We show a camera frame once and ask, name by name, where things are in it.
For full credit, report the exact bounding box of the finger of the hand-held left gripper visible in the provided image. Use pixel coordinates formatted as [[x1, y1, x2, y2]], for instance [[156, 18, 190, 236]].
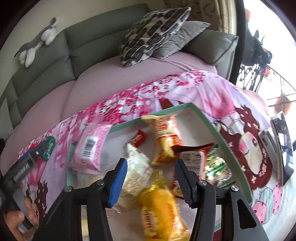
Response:
[[31, 140, 50, 161], [19, 149, 36, 163]]

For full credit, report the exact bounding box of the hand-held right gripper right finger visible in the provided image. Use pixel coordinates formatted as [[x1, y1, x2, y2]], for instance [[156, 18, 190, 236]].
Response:
[[175, 159, 270, 241]]

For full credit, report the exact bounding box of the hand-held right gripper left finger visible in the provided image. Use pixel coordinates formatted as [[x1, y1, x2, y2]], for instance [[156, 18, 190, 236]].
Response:
[[32, 158, 128, 241]]

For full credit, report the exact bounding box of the dark red snack packet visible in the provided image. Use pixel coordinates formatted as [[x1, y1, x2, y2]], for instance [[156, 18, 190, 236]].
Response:
[[172, 142, 218, 180]]

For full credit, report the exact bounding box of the green white snack packet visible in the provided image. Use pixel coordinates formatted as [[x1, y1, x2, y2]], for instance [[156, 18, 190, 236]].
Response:
[[203, 145, 232, 188]]

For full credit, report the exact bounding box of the yellow snack packet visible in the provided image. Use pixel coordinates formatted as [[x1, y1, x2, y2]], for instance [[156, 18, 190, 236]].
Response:
[[139, 171, 191, 240]]

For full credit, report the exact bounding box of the pink snack packet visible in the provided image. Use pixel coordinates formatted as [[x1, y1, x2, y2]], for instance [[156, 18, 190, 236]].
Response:
[[69, 124, 112, 174]]

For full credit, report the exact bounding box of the red candy packet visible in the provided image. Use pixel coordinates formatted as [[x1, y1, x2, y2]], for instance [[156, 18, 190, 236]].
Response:
[[129, 130, 147, 147]]

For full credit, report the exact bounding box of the orange beige snack packet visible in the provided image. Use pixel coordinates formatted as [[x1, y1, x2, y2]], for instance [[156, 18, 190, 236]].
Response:
[[141, 114, 184, 165]]

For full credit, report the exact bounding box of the teal cardboard box tray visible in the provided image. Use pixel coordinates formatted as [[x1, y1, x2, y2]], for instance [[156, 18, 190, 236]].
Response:
[[67, 102, 253, 233]]

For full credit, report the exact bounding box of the person's left hand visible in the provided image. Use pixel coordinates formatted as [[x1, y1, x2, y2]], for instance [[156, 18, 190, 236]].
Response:
[[3, 198, 40, 241]]

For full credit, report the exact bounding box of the silver flat device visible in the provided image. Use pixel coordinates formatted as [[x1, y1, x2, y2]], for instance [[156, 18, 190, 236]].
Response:
[[259, 130, 284, 186]]

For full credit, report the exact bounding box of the printed cartoon blanket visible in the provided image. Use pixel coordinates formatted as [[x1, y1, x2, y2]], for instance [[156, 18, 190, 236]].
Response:
[[14, 70, 296, 241]]

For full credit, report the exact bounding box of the grey white plush toy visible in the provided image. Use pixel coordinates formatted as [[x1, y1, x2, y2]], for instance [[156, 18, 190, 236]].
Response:
[[14, 17, 58, 68]]

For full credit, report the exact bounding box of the black laptop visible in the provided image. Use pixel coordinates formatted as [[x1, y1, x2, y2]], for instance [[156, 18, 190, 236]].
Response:
[[270, 111, 295, 186]]

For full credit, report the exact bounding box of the grey green sofa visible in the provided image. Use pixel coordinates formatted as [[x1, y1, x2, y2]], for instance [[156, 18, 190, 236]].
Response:
[[0, 3, 240, 137]]

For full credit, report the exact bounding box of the grey pillow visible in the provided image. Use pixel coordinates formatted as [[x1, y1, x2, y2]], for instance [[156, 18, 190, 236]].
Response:
[[153, 21, 211, 59]]

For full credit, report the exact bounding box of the black metal rack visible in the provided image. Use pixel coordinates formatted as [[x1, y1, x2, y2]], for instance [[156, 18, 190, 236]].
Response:
[[239, 9, 273, 91]]

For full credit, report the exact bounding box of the black cream patterned pillow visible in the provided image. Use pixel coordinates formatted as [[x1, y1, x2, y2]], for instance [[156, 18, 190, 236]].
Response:
[[120, 6, 192, 67]]

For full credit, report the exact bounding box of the beige patterned curtain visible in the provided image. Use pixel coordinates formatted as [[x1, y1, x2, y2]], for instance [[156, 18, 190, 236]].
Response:
[[163, 0, 237, 33]]

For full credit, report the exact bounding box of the black window frame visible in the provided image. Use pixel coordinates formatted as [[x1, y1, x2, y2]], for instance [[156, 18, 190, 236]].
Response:
[[228, 0, 247, 86]]

